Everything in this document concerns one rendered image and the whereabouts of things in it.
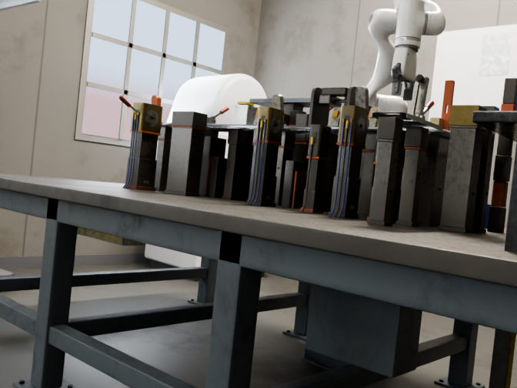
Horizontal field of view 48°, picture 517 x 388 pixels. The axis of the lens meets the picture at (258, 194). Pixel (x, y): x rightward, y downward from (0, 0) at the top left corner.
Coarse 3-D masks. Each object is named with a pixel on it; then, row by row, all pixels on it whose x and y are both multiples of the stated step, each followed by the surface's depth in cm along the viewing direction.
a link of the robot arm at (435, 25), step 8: (400, 0) 202; (424, 0) 198; (432, 8) 195; (440, 8) 192; (432, 16) 188; (440, 16) 188; (432, 24) 188; (440, 24) 188; (432, 32) 190; (440, 32) 190
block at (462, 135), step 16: (464, 112) 162; (464, 128) 163; (480, 128) 163; (464, 144) 162; (480, 144) 165; (448, 160) 165; (464, 160) 162; (448, 176) 165; (464, 176) 162; (448, 192) 164; (464, 192) 162; (448, 208) 164; (464, 208) 161; (448, 224) 164; (464, 224) 161
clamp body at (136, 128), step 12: (144, 108) 237; (156, 108) 242; (132, 120) 240; (144, 120) 237; (156, 120) 242; (132, 132) 241; (144, 132) 238; (156, 132) 243; (132, 144) 241; (144, 144) 239; (156, 144) 244; (132, 156) 239; (144, 156) 240; (132, 168) 238; (144, 168) 240; (132, 180) 239; (144, 180) 240
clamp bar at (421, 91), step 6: (420, 78) 202; (426, 78) 203; (420, 84) 205; (426, 84) 203; (420, 90) 205; (426, 90) 204; (420, 96) 204; (414, 102) 204; (420, 102) 204; (414, 108) 204; (420, 108) 202; (414, 114) 204; (420, 114) 202
